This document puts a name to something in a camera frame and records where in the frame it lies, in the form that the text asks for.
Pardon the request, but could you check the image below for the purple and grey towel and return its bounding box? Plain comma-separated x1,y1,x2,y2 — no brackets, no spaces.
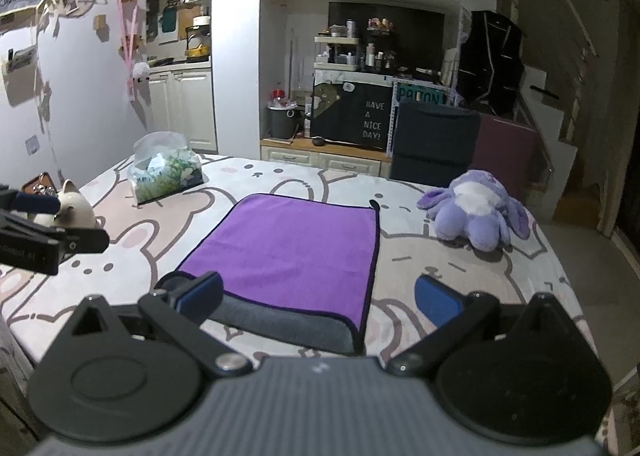
156,194,380,355

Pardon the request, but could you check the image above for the white ceramic cat figure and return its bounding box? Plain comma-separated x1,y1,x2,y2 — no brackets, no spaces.
32,179,98,228

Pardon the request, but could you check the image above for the brown tray with keys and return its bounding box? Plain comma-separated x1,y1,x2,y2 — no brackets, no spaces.
21,172,58,197

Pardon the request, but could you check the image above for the bunny print table cloth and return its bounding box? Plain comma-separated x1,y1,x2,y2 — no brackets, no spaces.
1,155,586,360

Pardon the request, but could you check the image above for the purple plush bunny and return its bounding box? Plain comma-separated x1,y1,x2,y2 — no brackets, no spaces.
416,170,530,253

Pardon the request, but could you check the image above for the floral tissue pack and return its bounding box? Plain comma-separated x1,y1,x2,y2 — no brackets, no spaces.
127,131,203,205

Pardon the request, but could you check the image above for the maroon padded board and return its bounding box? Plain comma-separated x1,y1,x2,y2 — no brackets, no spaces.
470,113,538,199

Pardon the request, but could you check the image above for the dark office chair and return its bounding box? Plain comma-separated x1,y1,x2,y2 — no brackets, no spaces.
390,101,482,187

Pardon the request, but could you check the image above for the white kitchen cabinet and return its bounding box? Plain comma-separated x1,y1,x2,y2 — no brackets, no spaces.
149,64,218,153

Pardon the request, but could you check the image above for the wooden low drawer cabinet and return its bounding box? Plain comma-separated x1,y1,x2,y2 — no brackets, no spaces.
260,137,390,179

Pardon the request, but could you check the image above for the black trash bin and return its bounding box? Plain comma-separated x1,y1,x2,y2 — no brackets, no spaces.
269,102,300,141

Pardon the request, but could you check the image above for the black have a nice day cloth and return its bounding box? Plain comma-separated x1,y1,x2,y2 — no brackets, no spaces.
310,81,393,150

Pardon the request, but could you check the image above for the teal poison sign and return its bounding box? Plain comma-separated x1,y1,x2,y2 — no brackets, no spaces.
396,82,448,106

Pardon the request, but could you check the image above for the white storage shelf rack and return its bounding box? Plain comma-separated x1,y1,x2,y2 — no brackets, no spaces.
314,35,359,72

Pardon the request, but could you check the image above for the pink hanging strap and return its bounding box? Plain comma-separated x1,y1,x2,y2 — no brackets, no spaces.
116,0,142,102

